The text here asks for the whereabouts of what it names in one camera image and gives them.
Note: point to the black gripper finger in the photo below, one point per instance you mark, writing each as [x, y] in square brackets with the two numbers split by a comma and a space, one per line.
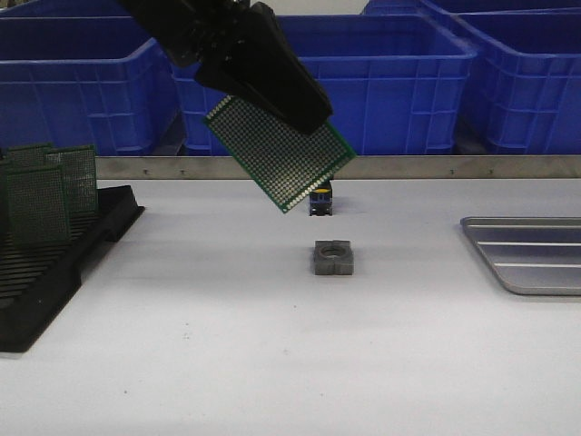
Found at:
[231, 77]
[310, 105]

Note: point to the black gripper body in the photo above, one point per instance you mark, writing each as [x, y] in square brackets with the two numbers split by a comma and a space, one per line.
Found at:
[193, 31]

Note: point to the green perforated circuit board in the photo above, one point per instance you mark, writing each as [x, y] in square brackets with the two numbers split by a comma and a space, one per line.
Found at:
[37, 205]
[284, 163]
[5, 167]
[79, 176]
[26, 156]

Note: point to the black slotted board rack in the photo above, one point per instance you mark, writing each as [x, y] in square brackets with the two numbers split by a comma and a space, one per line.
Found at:
[37, 283]

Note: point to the silver metal tray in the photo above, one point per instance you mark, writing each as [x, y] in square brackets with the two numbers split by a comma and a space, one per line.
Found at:
[534, 256]

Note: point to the left blue plastic crate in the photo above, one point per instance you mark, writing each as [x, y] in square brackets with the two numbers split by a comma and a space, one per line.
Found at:
[72, 81]

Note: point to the blue plastic crate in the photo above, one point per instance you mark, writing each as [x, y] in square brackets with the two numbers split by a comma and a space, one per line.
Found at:
[394, 81]
[72, 81]
[522, 95]

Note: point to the back right blue crate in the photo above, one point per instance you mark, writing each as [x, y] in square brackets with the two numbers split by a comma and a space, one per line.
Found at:
[465, 7]

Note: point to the centre blue plastic crate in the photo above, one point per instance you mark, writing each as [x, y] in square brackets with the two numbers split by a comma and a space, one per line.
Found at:
[394, 81]

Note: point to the red emergency stop button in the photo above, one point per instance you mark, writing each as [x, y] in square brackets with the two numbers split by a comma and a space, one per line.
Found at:
[320, 200]

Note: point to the back left blue crate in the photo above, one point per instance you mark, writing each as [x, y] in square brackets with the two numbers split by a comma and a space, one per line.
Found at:
[65, 8]

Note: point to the grey square mounting block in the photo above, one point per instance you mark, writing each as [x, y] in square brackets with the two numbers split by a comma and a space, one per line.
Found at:
[333, 257]

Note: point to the right blue plastic crate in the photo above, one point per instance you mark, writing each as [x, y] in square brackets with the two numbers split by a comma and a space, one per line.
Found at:
[522, 95]

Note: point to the metal table edge rail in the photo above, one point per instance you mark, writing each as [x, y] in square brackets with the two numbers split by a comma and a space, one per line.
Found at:
[384, 167]

